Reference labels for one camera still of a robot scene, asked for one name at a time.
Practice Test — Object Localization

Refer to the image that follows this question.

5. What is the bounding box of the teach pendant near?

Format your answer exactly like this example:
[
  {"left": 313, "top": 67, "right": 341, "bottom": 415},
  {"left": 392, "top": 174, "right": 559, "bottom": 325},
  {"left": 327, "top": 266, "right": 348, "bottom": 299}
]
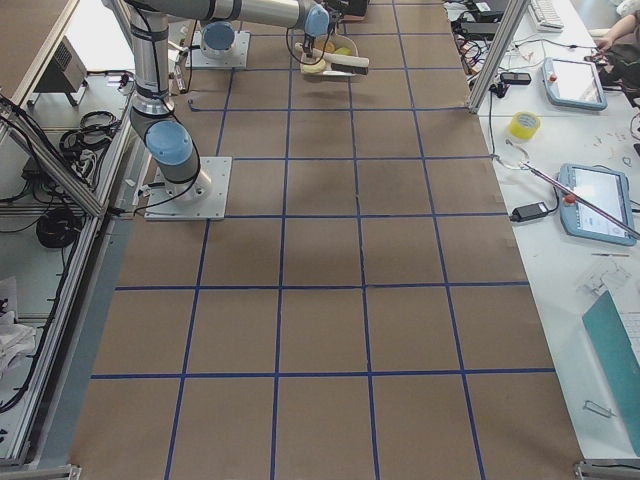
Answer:
[{"left": 558, "top": 164, "right": 637, "bottom": 246}]

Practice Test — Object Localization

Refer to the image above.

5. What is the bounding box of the teach pendant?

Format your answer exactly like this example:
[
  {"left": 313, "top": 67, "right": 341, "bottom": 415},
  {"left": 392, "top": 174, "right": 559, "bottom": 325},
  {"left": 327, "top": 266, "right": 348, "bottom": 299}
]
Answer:
[
  {"left": 541, "top": 57, "right": 608, "bottom": 111},
  {"left": 558, "top": 164, "right": 637, "bottom": 246}
]

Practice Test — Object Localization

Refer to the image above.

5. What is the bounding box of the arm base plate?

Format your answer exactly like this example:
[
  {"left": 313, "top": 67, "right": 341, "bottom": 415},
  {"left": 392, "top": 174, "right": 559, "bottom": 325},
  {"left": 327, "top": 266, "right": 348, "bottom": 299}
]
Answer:
[
  {"left": 144, "top": 157, "right": 232, "bottom": 221},
  {"left": 186, "top": 31, "right": 251, "bottom": 70}
]

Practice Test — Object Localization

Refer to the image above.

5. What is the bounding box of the green cutting mat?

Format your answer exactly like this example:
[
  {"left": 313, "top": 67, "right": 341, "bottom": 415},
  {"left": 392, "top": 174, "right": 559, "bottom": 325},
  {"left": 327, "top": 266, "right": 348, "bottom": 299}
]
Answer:
[{"left": 582, "top": 291, "right": 639, "bottom": 455}]

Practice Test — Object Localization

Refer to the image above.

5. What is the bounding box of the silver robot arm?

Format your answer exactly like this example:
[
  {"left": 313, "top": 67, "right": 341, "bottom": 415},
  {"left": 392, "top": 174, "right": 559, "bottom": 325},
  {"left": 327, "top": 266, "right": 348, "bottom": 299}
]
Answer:
[
  {"left": 126, "top": 1, "right": 340, "bottom": 198},
  {"left": 200, "top": 21, "right": 236, "bottom": 58}
]

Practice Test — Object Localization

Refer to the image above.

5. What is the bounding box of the beige plastic dustpan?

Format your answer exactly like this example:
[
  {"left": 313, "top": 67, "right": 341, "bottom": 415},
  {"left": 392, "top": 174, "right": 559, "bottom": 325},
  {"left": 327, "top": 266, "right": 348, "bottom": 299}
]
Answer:
[{"left": 293, "top": 34, "right": 370, "bottom": 79}]

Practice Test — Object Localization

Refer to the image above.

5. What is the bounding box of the teach pendant far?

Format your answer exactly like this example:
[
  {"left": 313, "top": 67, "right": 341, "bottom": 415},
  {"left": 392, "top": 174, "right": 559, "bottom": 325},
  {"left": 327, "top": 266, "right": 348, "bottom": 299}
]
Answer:
[{"left": 541, "top": 57, "right": 608, "bottom": 111}]

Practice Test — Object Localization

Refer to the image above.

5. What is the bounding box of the aluminium frame post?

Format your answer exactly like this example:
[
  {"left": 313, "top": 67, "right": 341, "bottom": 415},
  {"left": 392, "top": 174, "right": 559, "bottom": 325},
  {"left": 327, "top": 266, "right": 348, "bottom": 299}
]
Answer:
[{"left": 467, "top": 0, "right": 529, "bottom": 114}]

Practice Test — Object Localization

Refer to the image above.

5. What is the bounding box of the pink bin with black bag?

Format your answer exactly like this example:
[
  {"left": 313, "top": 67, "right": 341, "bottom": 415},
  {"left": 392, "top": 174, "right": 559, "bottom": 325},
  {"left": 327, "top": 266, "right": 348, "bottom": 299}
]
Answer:
[{"left": 326, "top": 0, "right": 370, "bottom": 22}]

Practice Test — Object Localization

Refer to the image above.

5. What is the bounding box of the black power adapter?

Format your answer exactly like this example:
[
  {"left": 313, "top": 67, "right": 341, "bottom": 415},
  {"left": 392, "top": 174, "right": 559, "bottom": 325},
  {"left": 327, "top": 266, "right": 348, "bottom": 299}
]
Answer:
[{"left": 509, "top": 202, "right": 551, "bottom": 223}]

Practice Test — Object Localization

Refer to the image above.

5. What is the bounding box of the beige hand brush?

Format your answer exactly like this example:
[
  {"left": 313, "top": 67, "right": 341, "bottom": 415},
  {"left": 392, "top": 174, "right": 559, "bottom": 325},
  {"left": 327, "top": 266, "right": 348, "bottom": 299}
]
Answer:
[{"left": 294, "top": 43, "right": 369, "bottom": 76}]

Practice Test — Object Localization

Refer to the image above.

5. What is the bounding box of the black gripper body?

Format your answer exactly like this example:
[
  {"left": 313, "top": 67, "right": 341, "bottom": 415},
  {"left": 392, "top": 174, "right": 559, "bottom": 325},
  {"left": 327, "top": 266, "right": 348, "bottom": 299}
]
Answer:
[{"left": 301, "top": 34, "right": 330, "bottom": 58}]

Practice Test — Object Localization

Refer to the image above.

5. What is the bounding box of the yellow tape roll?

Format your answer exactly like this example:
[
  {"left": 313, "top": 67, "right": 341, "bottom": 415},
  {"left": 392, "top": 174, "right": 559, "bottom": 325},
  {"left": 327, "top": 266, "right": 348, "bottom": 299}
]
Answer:
[{"left": 508, "top": 111, "right": 541, "bottom": 141}]

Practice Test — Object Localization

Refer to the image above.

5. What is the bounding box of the yellow sponge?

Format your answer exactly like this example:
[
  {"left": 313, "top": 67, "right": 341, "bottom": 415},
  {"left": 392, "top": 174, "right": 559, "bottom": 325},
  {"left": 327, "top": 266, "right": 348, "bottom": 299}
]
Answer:
[{"left": 334, "top": 47, "right": 352, "bottom": 56}]

